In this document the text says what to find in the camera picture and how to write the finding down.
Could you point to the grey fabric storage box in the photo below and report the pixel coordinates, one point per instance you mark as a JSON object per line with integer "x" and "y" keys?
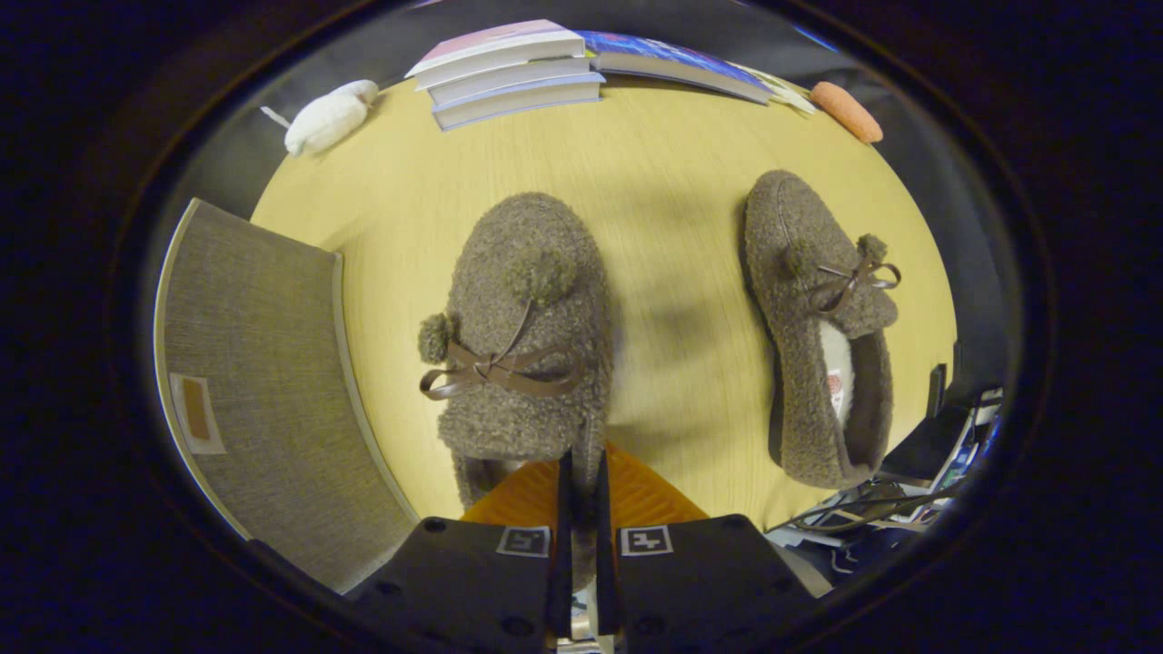
{"x": 263, "y": 381}

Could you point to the pale yellow leaflet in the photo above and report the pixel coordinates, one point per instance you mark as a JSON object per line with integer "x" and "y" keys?
{"x": 786, "y": 91}

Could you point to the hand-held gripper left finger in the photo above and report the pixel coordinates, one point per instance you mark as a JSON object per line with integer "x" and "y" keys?
{"x": 454, "y": 581}

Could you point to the black backdrop cloth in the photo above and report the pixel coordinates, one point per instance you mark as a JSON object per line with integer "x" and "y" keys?
{"x": 954, "y": 236}

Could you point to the colourful printed packets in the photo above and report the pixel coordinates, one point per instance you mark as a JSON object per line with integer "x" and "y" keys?
{"x": 977, "y": 445}

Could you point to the black flat device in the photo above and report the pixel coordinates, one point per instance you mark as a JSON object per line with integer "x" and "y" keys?
{"x": 927, "y": 445}

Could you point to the dark blue glossy book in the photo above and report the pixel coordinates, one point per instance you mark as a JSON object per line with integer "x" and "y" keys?
{"x": 672, "y": 59}

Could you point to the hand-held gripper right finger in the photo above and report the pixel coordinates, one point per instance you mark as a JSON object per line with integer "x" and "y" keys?
{"x": 709, "y": 581}

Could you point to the thin black upright bar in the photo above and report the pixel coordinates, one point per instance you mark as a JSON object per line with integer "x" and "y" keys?
{"x": 937, "y": 391}

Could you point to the pink cover book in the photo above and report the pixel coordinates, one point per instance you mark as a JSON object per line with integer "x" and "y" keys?
{"x": 509, "y": 41}

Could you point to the orange oval sponge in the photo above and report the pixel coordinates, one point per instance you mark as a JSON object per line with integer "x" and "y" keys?
{"x": 847, "y": 112}

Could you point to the white plush toy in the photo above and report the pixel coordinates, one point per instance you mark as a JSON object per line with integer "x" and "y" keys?
{"x": 323, "y": 123}

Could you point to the brown fuzzy slipper shoe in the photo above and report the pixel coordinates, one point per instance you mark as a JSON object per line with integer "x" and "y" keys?
{"x": 536, "y": 418}
{"x": 800, "y": 400}

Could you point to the pale blue cover book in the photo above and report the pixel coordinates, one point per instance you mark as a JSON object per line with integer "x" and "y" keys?
{"x": 522, "y": 100}

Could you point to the white cover book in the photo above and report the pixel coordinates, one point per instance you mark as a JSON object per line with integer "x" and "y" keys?
{"x": 513, "y": 80}

